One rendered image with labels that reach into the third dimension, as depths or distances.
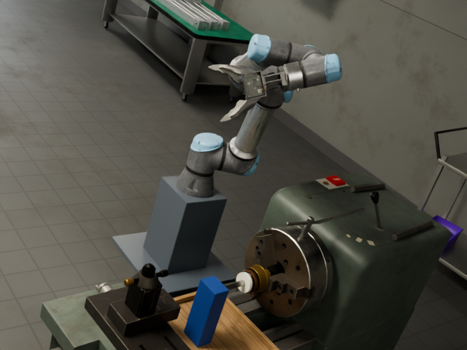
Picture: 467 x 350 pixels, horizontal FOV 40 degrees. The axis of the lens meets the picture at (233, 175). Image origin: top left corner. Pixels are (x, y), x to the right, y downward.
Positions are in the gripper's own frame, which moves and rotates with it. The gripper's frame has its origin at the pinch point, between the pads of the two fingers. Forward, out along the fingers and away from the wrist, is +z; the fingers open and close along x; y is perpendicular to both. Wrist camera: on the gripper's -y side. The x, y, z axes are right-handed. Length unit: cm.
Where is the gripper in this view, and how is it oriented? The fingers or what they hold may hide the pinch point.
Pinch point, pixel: (212, 94)
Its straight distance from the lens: 176.0
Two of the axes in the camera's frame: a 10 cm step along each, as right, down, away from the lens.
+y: 0.5, 1.2, -9.9
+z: -9.8, 2.2, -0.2
